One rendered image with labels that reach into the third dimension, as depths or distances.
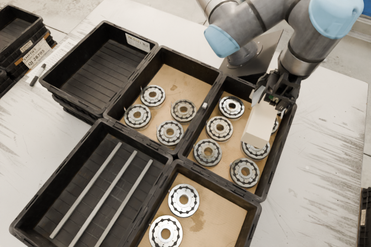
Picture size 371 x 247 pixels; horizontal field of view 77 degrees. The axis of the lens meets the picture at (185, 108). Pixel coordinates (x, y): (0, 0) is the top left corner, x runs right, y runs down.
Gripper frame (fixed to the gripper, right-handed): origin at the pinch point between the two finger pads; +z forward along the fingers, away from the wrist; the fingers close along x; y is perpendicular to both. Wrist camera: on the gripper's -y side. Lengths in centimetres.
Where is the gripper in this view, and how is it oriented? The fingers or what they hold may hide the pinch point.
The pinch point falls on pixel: (266, 103)
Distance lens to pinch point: 71.1
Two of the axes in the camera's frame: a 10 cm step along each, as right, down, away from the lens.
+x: 9.1, 3.9, -1.8
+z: -0.4, 4.9, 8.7
